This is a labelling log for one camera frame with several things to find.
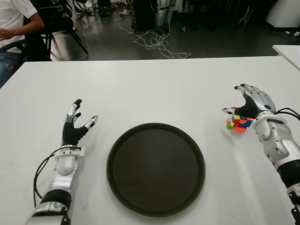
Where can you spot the black office chair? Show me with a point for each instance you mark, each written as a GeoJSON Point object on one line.
{"type": "Point", "coordinates": [58, 23]}

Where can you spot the white standing robot legs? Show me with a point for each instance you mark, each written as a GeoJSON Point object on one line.
{"type": "Point", "coordinates": [162, 16]}

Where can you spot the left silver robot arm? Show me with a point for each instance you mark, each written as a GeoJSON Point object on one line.
{"type": "Point", "coordinates": [65, 166]}

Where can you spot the black cabinet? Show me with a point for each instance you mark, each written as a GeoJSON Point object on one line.
{"type": "Point", "coordinates": [145, 16]}

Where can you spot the white box cabinet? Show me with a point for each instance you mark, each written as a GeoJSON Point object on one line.
{"type": "Point", "coordinates": [284, 14]}

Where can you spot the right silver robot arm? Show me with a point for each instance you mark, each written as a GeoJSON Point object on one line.
{"type": "Point", "coordinates": [276, 140]}

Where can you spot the multicoloured Rubik's cube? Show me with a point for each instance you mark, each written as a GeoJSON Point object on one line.
{"type": "Point", "coordinates": [239, 124]}

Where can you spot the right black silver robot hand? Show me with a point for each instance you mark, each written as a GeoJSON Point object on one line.
{"type": "Point", "coordinates": [257, 100]}

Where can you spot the dark brown round plate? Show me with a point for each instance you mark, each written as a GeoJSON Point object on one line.
{"type": "Point", "coordinates": [155, 171]}

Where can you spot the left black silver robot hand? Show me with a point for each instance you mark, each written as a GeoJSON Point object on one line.
{"type": "Point", "coordinates": [70, 133]}

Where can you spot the person in white shirt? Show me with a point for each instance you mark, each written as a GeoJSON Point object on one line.
{"type": "Point", "coordinates": [11, 18]}

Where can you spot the white side table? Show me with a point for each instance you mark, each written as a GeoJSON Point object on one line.
{"type": "Point", "coordinates": [289, 55]}

